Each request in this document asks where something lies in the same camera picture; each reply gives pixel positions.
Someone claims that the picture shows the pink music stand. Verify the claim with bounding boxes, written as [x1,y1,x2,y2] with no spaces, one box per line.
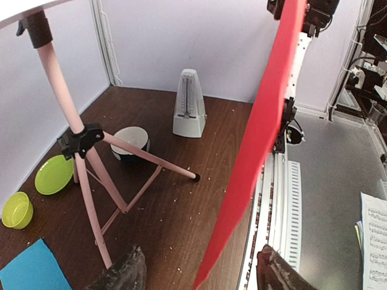
[1,1,200,268]

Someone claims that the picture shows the red sheet music mat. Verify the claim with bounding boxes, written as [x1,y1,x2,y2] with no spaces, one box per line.
[193,1,307,289]

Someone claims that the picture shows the grey metronome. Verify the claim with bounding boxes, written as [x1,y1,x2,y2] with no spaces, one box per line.
[173,69,207,138]

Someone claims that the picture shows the white bowl dark outside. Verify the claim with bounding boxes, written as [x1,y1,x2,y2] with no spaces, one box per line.
[111,126,151,164]

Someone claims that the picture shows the small green bowl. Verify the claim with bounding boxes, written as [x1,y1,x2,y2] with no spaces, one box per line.
[1,192,34,230]

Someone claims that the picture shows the blue cloth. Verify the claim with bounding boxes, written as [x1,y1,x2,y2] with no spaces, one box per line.
[1,239,71,289]

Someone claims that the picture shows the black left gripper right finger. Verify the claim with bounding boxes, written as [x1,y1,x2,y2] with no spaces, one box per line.
[256,244,316,290]

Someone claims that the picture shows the green plate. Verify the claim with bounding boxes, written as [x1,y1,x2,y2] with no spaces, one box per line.
[34,155,74,195]

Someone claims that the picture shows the white sheet music pages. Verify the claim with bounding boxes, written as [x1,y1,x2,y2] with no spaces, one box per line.
[360,193,386,289]

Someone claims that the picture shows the aluminium front rail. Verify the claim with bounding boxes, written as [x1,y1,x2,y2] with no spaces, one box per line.
[236,153,302,289]

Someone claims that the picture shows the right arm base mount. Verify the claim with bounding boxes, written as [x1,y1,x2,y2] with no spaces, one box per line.
[272,97,305,153]

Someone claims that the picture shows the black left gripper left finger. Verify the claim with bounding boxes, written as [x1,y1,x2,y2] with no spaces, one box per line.
[85,245,147,289]

